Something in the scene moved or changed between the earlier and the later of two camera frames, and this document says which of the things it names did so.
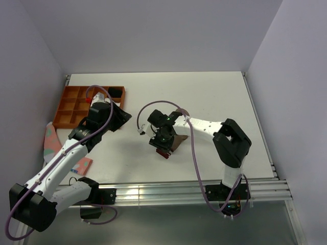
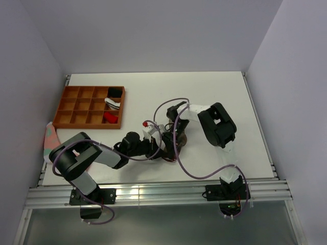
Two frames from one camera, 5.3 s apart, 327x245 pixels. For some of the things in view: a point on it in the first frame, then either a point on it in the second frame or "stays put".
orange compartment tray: [74, 103] stays put
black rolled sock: [115, 92] stays put
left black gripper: [121, 118] to [153, 147]
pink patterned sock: [52, 146] stays put
